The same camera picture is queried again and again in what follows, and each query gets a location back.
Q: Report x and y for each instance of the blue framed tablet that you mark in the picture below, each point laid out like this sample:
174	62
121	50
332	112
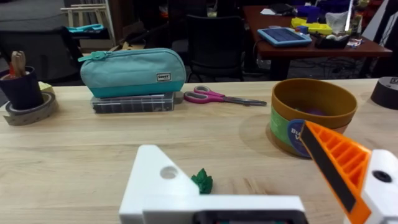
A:
284	36

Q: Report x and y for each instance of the white orange left gripper right finger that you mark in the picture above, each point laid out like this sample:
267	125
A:
357	174

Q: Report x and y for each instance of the clear plastic parts box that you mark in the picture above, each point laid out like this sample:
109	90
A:
133	103

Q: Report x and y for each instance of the white block left gripper left finger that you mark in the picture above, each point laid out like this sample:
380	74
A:
152	183

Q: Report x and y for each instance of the roll of brown tape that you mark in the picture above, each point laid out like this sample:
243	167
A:
31	112

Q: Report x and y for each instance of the black office chair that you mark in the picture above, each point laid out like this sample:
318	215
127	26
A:
215	46

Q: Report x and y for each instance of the white wooden rack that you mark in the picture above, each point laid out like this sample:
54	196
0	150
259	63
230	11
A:
90	18

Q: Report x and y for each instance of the green toy vegetable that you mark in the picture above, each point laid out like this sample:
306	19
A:
203	182

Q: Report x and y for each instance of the dark cup with wooden sticks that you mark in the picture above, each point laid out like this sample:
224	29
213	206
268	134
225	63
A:
20	85

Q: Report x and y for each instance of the teal zip pouch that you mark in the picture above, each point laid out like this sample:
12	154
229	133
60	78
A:
133	72

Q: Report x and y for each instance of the black tray with items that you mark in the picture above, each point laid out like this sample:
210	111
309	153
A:
331	41

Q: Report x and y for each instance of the dark red wooden table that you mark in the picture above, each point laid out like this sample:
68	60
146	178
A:
311	49

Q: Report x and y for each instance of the brown toy tub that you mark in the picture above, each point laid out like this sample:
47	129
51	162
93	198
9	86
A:
306	112

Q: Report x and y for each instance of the yellow plastic tray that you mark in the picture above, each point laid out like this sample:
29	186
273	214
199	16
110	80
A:
312	26

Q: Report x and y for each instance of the black tape roll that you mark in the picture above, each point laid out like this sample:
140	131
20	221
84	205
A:
385	93

